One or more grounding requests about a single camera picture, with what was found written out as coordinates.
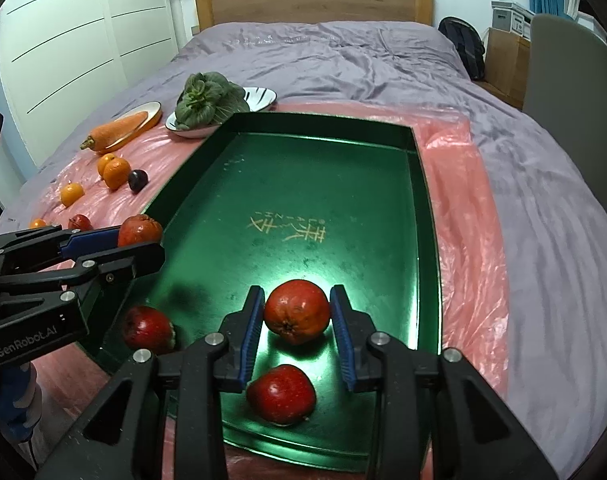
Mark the white storage box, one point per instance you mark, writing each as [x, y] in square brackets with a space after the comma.
[511, 20]

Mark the wooden headboard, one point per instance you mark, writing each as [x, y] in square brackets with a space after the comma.
[313, 2]

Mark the carrot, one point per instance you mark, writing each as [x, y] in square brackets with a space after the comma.
[116, 132]

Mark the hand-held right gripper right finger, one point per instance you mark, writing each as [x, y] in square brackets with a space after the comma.
[343, 340]

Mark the person's left hand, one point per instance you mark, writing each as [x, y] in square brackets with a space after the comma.
[13, 400]

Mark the orange-rimmed white plate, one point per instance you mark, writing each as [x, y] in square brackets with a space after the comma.
[152, 110]

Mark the wooden nightstand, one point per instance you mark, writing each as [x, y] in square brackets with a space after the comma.
[506, 67]

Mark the striped white plate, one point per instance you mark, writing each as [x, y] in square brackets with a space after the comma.
[261, 99]

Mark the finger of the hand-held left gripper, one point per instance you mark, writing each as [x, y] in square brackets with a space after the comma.
[91, 242]
[118, 262]

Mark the red plastic sheet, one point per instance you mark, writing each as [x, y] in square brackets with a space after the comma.
[458, 200]

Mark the orange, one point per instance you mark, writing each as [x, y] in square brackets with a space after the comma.
[72, 194]
[103, 164]
[38, 223]
[117, 174]

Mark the green tray box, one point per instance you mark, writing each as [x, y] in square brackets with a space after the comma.
[308, 200]

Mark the green bok choy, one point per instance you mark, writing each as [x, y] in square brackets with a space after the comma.
[208, 100]

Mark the red apple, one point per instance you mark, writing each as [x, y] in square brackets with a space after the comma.
[148, 329]
[297, 311]
[79, 221]
[281, 395]
[141, 228]

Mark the grey chair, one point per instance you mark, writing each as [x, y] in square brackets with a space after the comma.
[568, 100]

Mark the dark purple plum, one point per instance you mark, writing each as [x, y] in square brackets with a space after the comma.
[137, 180]

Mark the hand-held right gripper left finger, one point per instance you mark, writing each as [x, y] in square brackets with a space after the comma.
[251, 340]

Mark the black backpack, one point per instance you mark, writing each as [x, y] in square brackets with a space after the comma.
[463, 47]

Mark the white wardrobe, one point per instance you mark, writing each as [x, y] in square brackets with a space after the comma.
[83, 50]

